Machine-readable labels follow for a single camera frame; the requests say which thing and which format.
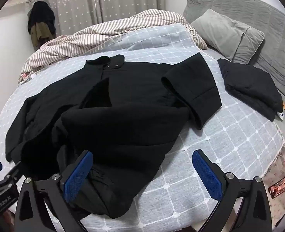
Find hanging olive garment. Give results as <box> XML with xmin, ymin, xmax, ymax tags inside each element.
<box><xmin>31</xmin><ymin>22</ymin><xmax>53</xmax><ymax>49</ymax></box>

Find large black jacket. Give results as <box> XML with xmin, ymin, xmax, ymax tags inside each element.
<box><xmin>5</xmin><ymin>54</ymin><xmax>223</xmax><ymax>219</ymax></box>

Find brown striped blanket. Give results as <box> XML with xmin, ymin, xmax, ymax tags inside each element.
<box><xmin>19</xmin><ymin>9</ymin><xmax>208</xmax><ymax>83</ymax></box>

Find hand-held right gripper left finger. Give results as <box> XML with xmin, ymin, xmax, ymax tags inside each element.
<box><xmin>15</xmin><ymin>150</ymin><xmax>94</xmax><ymax>232</ymax></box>

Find floral bed sheet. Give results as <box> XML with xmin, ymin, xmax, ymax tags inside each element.
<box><xmin>263</xmin><ymin>155</ymin><xmax>285</xmax><ymax>228</ymax></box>

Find grey grid-pattern bedspread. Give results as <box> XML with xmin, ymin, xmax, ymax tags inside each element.
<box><xmin>0</xmin><ymin>23</ymin><xmax>285</xmax><ymax>232</ymax></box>

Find hanging black garment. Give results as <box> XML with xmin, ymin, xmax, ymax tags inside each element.
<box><xmin>27</xmin><ymin>1</ymin><xmax>56</xmax><ymax>40</ymax></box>

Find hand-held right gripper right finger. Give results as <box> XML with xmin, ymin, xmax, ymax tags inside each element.
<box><xmin>192</xmin><ymin>149</ymin><xmax>272</xmax><ymax>232</ymax></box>

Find dark grey pillow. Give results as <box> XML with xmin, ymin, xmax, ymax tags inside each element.
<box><xmin>182</xmin><ymin>0</ymin><xmax>285</xmax><ymax>107</ymax></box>

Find grey star-print curtain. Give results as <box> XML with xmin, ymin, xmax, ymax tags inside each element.
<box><xmin>36</xmin><ymin>0</ymin><xmax>166</xmax><ymax>39</ymax></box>

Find shiny copper packet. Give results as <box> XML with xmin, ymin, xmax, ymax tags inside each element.
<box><xmin>269</xmin><ymin>171</ymin><xmax>285</xmax><ymax>199</ymax></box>

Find folded dark quilted jacket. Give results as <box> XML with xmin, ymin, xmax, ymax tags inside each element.
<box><xmin>217</xmin><ymin>58</ymin><xmax>283</xmax><ymax>122</ymax></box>

